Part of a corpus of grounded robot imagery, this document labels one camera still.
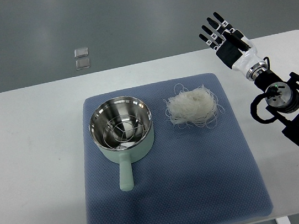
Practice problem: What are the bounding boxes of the white table leg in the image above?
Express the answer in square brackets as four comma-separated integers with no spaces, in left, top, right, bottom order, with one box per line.
[275,216,291,224]

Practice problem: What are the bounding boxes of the white vermicelli bundle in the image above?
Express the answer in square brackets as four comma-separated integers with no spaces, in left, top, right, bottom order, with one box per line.
[164,83,226,129]

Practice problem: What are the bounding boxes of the mint green steel pot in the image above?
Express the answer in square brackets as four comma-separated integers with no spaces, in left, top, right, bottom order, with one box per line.
[89,96,155,191]

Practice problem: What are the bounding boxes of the upper metal floor plate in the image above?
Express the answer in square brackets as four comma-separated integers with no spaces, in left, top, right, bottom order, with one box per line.
[74,47,88,58]

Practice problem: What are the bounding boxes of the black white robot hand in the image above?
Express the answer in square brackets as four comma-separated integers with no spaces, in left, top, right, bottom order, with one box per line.
[199,12,269,81]

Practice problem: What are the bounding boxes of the wire steaming rack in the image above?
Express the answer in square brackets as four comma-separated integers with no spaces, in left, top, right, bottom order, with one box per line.
[103,115,146,150]

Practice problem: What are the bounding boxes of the blue grey table mat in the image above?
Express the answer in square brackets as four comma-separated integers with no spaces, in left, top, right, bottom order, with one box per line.
[83,73,273,224]

